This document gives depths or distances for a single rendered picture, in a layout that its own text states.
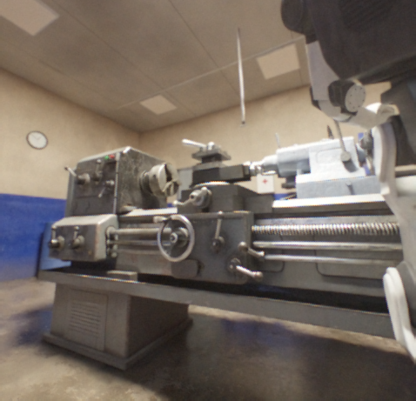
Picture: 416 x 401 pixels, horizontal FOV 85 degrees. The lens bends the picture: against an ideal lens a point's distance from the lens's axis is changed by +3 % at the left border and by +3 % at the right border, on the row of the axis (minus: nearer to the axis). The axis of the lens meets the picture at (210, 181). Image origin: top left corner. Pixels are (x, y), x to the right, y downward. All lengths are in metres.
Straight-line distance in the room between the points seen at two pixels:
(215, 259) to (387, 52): 0.87
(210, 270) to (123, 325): 0.72
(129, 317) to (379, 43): 1.55
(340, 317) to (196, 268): 0.56
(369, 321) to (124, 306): 1.19
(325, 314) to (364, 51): 0.77
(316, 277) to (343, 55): 0.84
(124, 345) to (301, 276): 1.05
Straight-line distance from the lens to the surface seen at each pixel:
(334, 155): 1.27
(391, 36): 0.51
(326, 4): 0.56
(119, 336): 1.64
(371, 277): 1.11
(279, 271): 1.13
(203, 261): 1.07
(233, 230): 1.00
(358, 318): 0.96
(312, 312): 0.97
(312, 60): 0.79
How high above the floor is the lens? 0.73
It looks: 12 degrees up
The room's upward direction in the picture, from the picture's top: 1 degrees counter-clockwise
